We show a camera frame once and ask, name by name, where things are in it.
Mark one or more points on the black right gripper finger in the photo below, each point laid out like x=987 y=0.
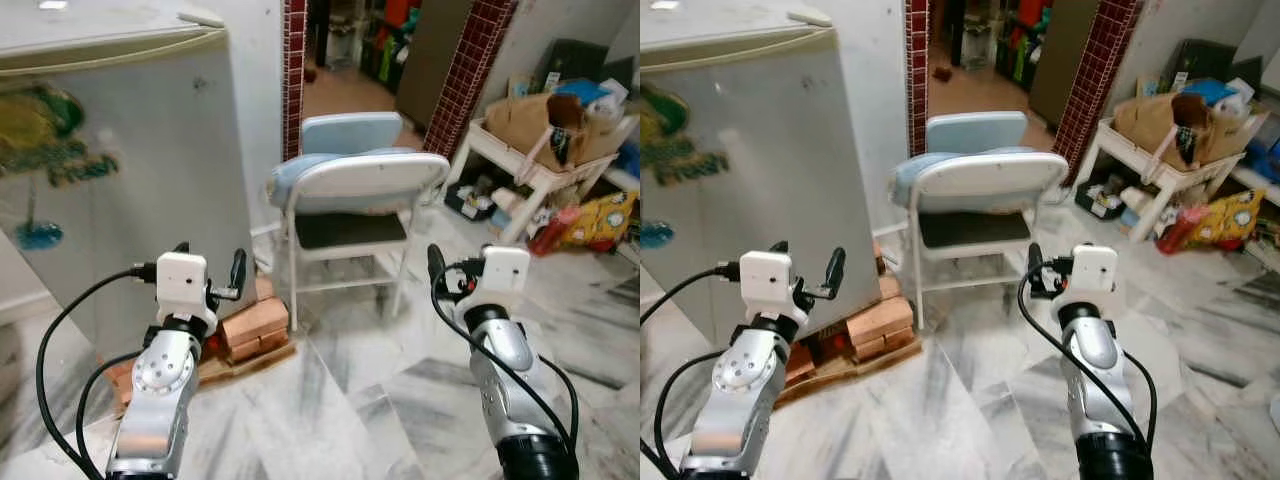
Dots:
x=1035 y=262
x=437 y=265

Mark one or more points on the white fridge door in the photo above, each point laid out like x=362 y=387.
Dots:
x=780 y=180
x=150 y=200

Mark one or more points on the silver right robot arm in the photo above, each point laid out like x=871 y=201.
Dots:
x=505 y=350
x=1095 y=350

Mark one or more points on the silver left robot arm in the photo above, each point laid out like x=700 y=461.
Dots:
x=735 y=375
x=165 y=370

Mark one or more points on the green yellow fridge sticker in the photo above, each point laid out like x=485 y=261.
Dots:
x=40 y=125
x=670 y=125

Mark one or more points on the white mini fridge cabinet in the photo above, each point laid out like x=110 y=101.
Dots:
x=720 y=22
x=100 y=25

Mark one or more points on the black open box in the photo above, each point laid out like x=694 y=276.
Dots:
x=1098 y=200
x=468 y=200

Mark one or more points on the wooden pallet board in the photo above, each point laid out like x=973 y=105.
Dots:
x=240 y=368
x=850 y=372

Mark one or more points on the white folding chair blue cushion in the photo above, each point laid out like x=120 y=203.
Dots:
x=360 y=180
x=985 y=180

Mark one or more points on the red plastic bottle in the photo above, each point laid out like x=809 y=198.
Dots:
x=1180 y=230
x=550 y=235

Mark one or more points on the small blue round sticker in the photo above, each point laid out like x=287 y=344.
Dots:
x=655 y=235
x=38 y=236

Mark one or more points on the white plastic rack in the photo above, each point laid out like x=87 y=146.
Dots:
x=535 y=175
x=1165 y=172

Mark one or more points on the yellow printed bag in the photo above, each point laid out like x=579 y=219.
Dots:
x=600 y=220
x=1232 y=218

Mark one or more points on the brown paper bag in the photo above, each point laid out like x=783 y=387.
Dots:
x=1145 y=125
x=520 y=130

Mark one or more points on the dark brown door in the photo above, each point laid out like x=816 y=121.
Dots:
x=435 y=55
x=1062 y=55

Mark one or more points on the cluttered colourful shelf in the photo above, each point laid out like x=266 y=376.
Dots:
x=1020 y=40
x=385 y=40

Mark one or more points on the black bag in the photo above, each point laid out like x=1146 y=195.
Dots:
x=580 y=60
x=1210 y=60

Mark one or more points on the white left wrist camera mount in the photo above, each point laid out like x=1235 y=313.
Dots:
x=182 y=285
x=768 y=283

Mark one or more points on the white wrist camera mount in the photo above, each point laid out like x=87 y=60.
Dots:
x=182 y=285
x=768 y=283
x=503 y=275
x=1092 y=270

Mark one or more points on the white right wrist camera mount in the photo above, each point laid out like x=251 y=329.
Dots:
x=503 y=275
x=1092 y=270

